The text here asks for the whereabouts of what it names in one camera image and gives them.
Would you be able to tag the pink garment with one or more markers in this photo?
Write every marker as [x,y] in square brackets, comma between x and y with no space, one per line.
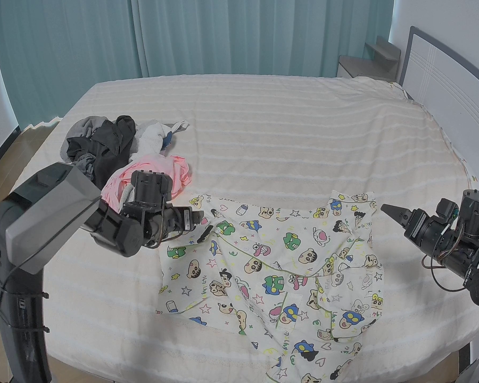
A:
[171,170]

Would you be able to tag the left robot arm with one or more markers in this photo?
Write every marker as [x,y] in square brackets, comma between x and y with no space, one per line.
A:
[44,214]

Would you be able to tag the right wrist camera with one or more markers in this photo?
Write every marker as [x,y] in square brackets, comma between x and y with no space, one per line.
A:
[447,210]

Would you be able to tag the white garment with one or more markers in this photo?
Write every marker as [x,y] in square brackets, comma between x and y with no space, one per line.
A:
[149,138]

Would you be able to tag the black garment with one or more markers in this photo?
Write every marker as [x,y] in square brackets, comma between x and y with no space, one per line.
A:
[107,146]

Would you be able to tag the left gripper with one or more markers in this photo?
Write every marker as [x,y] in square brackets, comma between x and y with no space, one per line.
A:
[185,220]

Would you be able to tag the grey bedside table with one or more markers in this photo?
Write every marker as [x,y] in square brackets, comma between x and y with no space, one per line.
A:
[363,68]

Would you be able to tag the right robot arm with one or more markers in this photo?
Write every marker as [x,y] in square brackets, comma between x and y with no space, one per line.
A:
[477,214]

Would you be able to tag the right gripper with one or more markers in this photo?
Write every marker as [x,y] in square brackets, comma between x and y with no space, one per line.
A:
[423,229]

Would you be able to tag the bed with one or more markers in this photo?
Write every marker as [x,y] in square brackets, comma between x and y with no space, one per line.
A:
[303,134]

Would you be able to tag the dark grey garment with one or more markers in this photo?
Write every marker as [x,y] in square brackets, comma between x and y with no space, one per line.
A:
[82,128]

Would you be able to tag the white printed pyjama top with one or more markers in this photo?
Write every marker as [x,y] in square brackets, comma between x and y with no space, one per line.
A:
[263,253]

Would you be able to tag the blue-green curtain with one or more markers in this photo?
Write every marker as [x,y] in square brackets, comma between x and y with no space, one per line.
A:
[64,46]
[263,22]

